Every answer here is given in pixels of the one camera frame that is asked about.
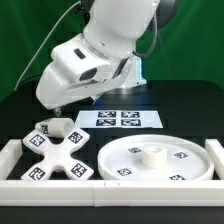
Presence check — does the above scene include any white sheet with markers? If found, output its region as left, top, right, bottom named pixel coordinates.
left=75, top=110, right=163, bottom=128

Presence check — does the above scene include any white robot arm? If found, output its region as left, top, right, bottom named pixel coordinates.
left=36, top=0, right=180, bottom=110

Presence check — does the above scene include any white cable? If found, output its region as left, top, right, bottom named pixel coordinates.
left=13, top=0, right=84, bottom=92

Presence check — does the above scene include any black cable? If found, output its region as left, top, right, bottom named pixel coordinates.
left=19, top=73, right=44, bottom=88

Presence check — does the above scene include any white round table top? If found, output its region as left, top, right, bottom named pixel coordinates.
left=97, top=134, right=214, bottom=181

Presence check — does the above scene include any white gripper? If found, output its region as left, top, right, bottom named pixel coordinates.
left=36, top=34, right=131, bottom=116

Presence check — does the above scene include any white cross-shaped table base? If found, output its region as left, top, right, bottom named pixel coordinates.
left=21, top=128, right=94, bottom=181

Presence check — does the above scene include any white U-shaped fence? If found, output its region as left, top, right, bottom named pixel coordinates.
left=0, top=140, right=224, bottom=207

